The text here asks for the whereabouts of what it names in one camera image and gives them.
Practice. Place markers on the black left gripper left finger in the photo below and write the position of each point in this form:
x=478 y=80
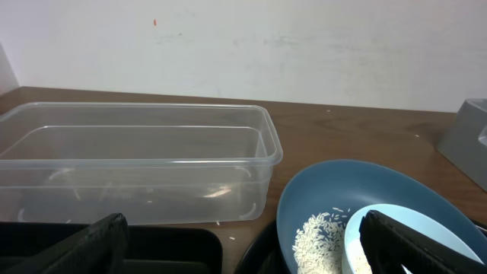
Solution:
x=99 y=248

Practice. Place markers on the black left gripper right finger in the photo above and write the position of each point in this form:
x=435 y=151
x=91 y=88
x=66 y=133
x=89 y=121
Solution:
x=392 y=247

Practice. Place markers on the clear plastic waste bin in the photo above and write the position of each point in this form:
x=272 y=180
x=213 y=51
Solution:
x=155 y=164

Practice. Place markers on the grey dishwasher rack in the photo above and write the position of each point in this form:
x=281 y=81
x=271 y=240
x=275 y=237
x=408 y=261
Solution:
x=464 y=143

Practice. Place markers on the light blue small plate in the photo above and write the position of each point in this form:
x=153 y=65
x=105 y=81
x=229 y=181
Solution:
x=353 y=258

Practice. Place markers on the black rectangular tray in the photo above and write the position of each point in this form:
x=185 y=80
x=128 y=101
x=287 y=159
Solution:
x=150 y=250

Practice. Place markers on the white rice pile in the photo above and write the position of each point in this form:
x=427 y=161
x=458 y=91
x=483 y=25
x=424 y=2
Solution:
x=318 y=244

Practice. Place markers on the dark blue bowl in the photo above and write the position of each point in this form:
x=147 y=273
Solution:
x=352 y=185

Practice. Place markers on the round black tray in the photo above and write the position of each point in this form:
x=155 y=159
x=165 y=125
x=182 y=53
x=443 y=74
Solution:
x=265 y=255

